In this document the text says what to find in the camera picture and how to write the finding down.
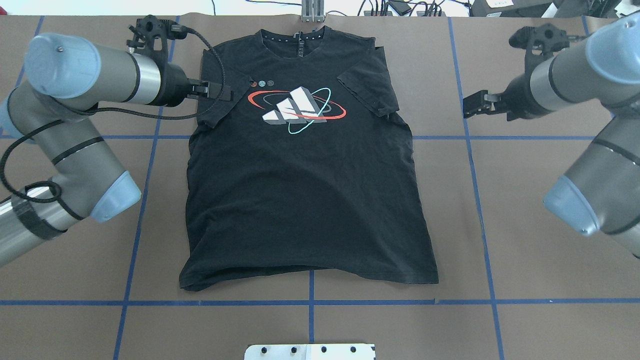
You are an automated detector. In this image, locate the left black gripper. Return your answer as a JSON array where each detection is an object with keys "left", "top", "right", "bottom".
[{"left": 158, "top": 63, "right": 233, "bottom": 107}]

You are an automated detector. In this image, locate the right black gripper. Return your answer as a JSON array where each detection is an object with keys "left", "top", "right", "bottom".
[{"left": 462, "top": 78, "right": 535, "bottom": 122}]

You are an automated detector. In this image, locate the black t-shirt with logo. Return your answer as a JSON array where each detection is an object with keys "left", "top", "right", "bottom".
[{"left": 179, "top": 26, "right": 439, "bottom": 292}]

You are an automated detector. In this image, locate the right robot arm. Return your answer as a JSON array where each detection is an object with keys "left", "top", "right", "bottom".
[{"left": 462, "top": 12, "right": 640, "bottom": 258}]

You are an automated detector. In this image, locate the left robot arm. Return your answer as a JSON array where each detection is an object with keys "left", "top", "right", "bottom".
[{"left": 1, "top": 25, "right": 232, "bottom": 265}]

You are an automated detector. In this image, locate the brown paper table mat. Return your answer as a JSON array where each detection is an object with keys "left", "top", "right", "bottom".
[{"left": 0, "top": 13, "right": 640, "bottom": 360}]

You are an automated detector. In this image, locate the left braided black cable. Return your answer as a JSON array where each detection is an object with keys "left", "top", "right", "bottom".
[{"left": 0, "top": 25, "right": 227, "bottom": 203}]

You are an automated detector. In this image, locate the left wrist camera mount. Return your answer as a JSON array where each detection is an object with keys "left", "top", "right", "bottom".
[{"left": 126, "top": 14, "right": 185, "bottom": 64}]

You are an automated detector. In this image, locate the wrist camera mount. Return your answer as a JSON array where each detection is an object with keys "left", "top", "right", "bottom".
[
  {"left": 508, "top": 23, "right": 570, "bottom": 68},
  {"left": 126, "top": 14, "right": 185, "bottom": 64}
]

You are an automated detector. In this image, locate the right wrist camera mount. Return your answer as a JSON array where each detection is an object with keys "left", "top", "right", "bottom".
[{"left": 508, "top": 23, "right": 570, "bottom": 68}]

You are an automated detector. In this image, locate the aluminium frame post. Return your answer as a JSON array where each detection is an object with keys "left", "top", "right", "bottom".
[{"left": 301, "top": 0, "right": 326, "bottom": 23}]

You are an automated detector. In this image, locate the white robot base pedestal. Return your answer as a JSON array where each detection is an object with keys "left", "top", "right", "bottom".
[{"left": 244, "top": 342, "right": 377, "bottom": 360}]

